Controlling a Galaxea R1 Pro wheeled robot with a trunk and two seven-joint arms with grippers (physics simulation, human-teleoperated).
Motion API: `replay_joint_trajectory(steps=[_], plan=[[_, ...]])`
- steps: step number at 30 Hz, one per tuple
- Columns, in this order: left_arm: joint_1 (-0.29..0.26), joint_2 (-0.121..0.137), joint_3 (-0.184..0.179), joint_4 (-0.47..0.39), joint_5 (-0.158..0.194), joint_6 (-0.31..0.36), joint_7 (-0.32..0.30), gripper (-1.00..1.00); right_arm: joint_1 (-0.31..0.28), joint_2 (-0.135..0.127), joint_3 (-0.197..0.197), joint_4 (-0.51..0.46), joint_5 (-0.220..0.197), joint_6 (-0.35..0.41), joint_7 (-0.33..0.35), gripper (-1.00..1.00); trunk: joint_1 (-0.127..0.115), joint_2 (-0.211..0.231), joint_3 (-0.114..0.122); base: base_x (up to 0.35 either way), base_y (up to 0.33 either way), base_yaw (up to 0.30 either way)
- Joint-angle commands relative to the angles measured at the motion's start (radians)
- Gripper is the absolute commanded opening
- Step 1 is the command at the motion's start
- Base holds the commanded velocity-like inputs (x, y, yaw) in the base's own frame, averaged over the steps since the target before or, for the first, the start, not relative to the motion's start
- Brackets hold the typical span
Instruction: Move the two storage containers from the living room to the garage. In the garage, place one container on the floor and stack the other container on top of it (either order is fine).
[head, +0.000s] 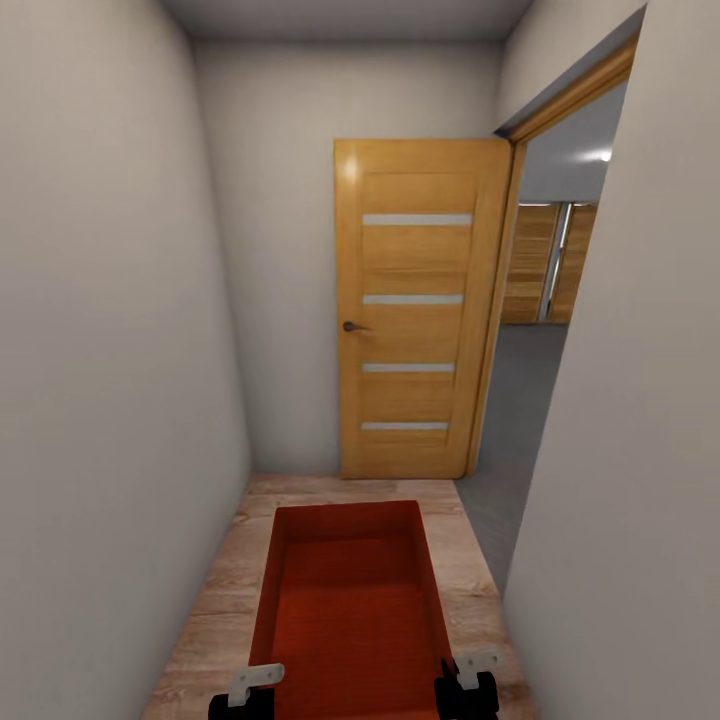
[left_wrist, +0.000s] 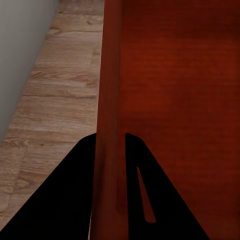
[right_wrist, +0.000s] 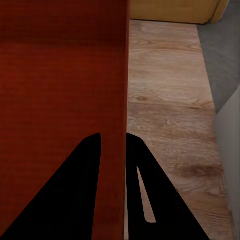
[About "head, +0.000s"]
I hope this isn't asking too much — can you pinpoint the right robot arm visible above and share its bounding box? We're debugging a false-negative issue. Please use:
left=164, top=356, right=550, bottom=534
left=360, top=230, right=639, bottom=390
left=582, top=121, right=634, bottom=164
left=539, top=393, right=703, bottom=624
left=434, top=647, right=504, bottom=720

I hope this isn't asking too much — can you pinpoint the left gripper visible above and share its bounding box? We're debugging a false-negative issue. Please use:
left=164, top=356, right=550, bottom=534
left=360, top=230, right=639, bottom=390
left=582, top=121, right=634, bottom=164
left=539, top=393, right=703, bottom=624
left=208, top=687, right=275, bottom=720

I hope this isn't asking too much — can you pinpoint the storage box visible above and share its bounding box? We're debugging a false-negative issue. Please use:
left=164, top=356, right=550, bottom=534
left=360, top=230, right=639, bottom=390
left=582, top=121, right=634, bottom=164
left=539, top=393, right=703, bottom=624
left=248, top=500, right=458, bottom=720

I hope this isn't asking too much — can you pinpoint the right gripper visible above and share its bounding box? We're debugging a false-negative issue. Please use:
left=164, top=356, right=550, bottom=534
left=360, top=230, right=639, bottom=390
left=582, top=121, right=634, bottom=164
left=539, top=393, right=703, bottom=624
left=434, top=657, right=499, bottom=720

